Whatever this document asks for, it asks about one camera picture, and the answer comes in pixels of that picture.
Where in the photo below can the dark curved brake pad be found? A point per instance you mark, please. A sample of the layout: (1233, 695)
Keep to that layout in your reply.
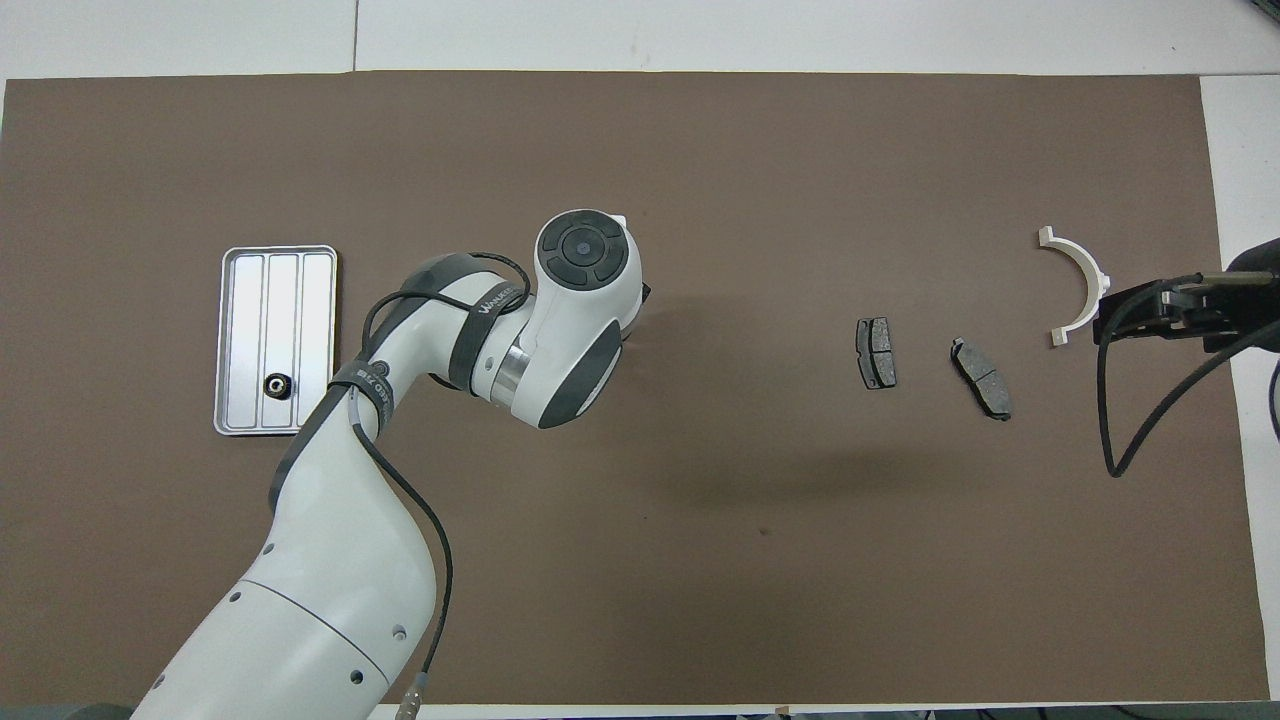
(980, 378)

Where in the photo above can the large black bearing gear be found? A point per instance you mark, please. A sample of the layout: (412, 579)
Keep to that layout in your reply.
(277, 386)

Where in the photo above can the dark rectangular brake pad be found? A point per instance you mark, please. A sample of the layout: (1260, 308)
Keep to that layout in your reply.
(876, 352)

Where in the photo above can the white curved plastic bracket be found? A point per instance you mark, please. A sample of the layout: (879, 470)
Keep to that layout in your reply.
(1080, 255)

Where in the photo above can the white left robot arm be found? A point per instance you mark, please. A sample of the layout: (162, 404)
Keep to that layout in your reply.
(330, 560)

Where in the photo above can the brown table mat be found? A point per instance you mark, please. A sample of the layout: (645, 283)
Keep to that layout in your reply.
(750, 600)

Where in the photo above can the silver metal tray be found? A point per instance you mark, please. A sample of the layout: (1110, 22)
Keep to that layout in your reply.
(250, 330)

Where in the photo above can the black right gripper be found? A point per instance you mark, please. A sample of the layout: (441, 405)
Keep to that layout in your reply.
(1255, 300)

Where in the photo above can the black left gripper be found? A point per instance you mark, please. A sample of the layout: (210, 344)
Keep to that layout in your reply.
(643, 298)

